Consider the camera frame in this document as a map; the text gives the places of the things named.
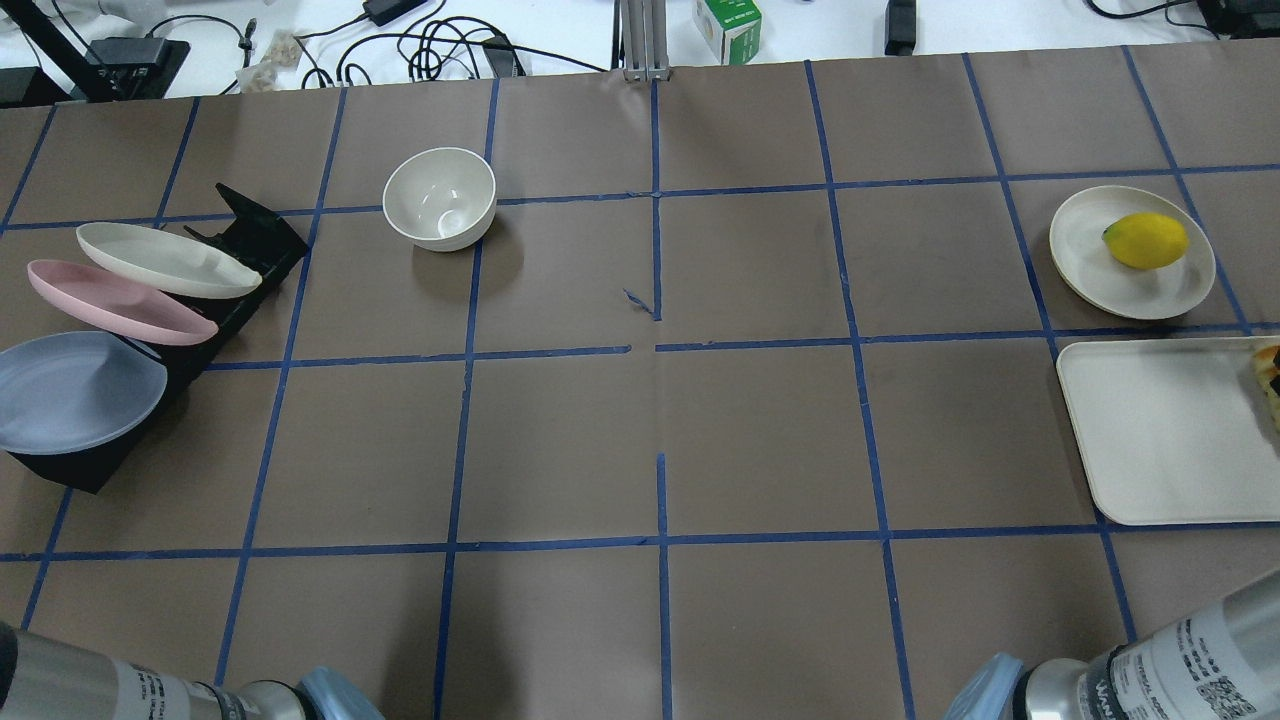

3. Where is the black power adapter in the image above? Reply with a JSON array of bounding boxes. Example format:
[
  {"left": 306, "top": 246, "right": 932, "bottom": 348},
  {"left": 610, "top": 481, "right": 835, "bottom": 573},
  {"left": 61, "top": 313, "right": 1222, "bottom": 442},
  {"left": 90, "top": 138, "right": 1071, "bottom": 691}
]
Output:
[{"left": 361, "top": 0, "right": 425, "bottom": 27}]

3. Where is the green white box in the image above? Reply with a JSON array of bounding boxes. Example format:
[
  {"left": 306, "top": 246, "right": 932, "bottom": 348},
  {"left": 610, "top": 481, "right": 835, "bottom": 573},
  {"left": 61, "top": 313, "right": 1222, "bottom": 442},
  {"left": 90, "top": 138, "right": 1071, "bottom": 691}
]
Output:
[{"left": 692, "top": 1, "right": 763, "bottom": 65}]

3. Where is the cream rectangular tray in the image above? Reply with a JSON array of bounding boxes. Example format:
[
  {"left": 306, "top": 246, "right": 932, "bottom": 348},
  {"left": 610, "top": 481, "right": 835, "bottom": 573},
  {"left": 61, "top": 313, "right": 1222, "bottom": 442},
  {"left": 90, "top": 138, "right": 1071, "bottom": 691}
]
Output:
[{"left": 1056, "top": 336, "right": 1279, "bottom": 527}]

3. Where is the black plate rack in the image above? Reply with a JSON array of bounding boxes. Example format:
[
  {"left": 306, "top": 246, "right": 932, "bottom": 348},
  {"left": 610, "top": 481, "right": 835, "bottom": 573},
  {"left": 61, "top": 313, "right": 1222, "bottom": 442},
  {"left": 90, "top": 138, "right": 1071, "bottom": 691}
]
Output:
[{"left": 1, "top": 184, "right": 308, "bottom": 493}]

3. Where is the blue plate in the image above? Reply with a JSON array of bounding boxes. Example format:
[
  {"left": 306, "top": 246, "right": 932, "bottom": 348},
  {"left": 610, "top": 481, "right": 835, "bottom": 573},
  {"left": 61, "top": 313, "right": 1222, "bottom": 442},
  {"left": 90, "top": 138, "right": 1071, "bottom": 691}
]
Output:
[{"left": 1, "top": 331, "right": 168, "bottom": 456}]

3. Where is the bread piece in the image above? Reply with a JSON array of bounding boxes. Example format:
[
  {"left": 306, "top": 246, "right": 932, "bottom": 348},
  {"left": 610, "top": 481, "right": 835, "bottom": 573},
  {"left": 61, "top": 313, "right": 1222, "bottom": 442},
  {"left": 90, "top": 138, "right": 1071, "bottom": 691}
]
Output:
[{"left": 1251, "top": 345, "right": 1280, "bottom": 430}]

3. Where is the cream plate in rack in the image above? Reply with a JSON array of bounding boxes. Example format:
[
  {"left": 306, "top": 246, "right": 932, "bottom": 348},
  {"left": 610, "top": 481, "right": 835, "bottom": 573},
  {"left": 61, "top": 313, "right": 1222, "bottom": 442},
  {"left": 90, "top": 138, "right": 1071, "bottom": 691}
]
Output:
[{"left": 76, "top": 222, "right": 262, "bottom": 300}]

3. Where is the black cable bundle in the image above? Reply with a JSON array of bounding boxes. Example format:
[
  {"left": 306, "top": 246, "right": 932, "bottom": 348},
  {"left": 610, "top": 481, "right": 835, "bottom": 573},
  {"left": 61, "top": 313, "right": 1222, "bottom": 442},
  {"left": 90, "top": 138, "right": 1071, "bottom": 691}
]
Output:
[{"left": 294, "top": 15, "right": 605, "bottom": 88}]

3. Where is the aluminium frame post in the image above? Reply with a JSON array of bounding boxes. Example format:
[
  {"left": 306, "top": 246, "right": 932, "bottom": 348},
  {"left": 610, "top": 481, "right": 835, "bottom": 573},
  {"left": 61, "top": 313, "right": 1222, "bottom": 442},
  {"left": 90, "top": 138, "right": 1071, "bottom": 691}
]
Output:
[{"left": 611, "top": 1, "right": 671, "bottom": 82}]

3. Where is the white ceramic bowl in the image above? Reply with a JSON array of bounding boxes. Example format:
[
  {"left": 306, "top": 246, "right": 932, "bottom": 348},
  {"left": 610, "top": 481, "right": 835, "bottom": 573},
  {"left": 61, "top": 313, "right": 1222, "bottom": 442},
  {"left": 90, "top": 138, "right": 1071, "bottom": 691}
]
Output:
[{"left": 381, "top": 147, "right": 497, "bottom": 252}]

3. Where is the cream plate with lemon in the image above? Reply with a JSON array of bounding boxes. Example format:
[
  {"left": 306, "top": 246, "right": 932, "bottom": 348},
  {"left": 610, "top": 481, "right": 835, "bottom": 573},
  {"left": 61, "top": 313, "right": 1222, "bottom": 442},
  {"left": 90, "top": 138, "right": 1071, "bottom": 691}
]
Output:
[{"left": 1050, "top": 184, "right": 1217, "bottom": 320}]

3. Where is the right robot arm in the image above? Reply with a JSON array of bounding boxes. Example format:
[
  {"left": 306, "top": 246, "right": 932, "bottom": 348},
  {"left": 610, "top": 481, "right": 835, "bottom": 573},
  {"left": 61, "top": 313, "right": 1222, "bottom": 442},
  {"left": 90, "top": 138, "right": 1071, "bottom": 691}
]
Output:
[{"left": 945, "top": 571, "right": 1279, "bottom": 719}]

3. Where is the black device on stand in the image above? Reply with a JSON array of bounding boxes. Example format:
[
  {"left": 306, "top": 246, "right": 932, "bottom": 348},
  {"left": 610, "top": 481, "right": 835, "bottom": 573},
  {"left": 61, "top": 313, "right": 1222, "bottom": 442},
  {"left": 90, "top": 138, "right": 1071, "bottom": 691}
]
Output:
[{"left": 3, "top": 1, "right": 192, "bottom": 102}]

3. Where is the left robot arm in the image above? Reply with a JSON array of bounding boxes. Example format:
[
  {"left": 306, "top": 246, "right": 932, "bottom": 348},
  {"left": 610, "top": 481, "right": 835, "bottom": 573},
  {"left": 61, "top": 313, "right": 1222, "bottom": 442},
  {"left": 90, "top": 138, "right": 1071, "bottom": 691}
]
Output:
[{"left": 1, "top": 623, "right": 383, "bottom": 719}]

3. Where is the yellow lemon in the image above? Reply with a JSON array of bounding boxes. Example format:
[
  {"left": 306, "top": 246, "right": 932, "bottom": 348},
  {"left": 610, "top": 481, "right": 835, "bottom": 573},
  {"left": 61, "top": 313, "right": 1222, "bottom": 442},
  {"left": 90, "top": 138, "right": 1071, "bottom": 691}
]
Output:
[{"left": 1102, "top": 211, "right": 1190, "bottom": 272}]

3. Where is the pink plate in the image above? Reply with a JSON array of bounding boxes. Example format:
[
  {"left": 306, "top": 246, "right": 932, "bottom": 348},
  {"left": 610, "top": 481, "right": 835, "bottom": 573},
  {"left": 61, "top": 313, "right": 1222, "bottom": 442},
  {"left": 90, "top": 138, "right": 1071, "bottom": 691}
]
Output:
[{"left": 26, "top": 259, "right": 219, "bottom": 346}]

